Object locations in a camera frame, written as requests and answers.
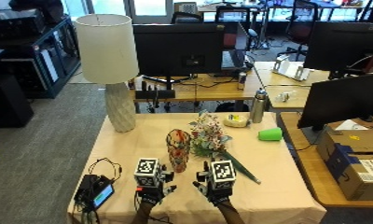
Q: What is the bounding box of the person's left hand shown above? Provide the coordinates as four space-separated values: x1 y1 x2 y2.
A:
133 163 177 205

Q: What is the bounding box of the person's right hand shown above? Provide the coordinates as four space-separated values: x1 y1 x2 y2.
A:
191 161 237 206

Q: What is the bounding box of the white marker cube right glove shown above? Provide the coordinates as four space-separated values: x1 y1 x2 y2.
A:
209 159 237 190

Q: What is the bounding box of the white marker cube glove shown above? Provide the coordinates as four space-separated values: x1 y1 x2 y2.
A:
209 159 237 190
133 157 161 189

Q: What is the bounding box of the white marker cube left glove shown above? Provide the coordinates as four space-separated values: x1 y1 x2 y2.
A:
133 157 161 189

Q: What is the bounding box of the colourful glass vase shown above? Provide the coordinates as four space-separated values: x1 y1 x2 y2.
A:
165 128 193 174

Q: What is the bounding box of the beige tablecloth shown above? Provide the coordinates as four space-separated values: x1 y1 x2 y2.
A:
65 111 327 224

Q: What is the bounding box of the artificial flower bouquet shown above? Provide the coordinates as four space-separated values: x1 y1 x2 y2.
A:
187 109 262 186

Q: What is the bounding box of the black device with lit screen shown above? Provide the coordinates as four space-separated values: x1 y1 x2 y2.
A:
72 174 116 213

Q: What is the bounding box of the green plastic cup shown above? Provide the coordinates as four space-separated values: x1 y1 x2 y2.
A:
257 126 285 142

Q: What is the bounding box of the wooden desk with boxes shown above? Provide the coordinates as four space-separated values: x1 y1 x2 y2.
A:
278 111 373 209

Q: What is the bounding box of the steel water bottle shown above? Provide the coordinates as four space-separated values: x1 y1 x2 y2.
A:
249 88 270 125

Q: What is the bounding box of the black power strip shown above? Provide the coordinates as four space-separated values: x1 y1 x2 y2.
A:
133 89 177 101

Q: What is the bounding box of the long wooden desk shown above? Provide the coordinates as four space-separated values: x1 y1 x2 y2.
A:
129 72 265 105

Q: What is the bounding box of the silver drink can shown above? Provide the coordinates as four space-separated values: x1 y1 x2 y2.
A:
235 71 249 91

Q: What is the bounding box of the wooden desk with white stand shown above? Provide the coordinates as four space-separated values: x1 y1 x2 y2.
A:
251 61 332 110

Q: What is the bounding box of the cardboard box with blue tape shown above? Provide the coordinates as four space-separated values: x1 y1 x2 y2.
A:
315 126 373 202

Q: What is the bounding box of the open black laptop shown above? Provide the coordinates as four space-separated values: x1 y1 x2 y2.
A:
219 21 251 72

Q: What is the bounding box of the white paper sheet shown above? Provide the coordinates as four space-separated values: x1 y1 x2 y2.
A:
332 119 370 132

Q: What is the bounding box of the white folding stand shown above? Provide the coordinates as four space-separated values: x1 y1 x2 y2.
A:
270 53 311 82

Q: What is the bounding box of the black monitor seen from behind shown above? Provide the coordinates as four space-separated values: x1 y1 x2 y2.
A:
132 22 226 91

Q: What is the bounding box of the black monitor on black stand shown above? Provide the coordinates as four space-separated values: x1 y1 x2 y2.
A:
295 72 373 133

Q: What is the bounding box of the white table lamp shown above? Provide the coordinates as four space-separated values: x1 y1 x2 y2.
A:
73 13 140 133

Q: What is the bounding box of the black cabinet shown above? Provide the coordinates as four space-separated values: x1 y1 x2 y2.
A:
0 74 34 129

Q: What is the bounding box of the dark blue shelf unit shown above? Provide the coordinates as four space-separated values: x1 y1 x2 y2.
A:
0 14 82 100

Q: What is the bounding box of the black office chair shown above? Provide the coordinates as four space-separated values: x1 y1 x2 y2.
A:
282 0 320 61

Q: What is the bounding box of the black monitor with silver logo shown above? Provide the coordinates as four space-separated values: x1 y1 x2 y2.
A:
303 21 373 78

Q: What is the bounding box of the thin black cable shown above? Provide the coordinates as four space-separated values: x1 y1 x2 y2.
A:
86 157 124 184

